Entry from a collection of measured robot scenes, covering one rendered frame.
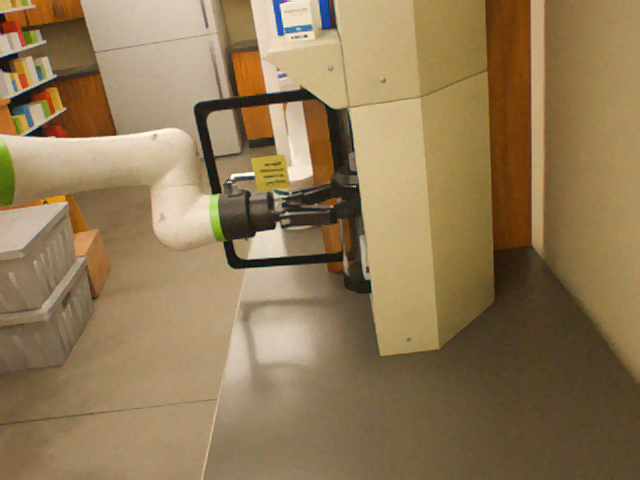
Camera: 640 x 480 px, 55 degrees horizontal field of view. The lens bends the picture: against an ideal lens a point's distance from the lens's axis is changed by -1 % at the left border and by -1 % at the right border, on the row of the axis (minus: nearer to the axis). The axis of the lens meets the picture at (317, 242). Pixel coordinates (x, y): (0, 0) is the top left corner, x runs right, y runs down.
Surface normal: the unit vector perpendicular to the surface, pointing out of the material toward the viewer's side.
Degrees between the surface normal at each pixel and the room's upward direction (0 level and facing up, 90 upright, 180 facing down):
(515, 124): 90
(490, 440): 0
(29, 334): 95
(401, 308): 90
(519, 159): 90
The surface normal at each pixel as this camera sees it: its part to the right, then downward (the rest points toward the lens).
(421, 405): -0.14, -0.90
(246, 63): 0.00, 0.42
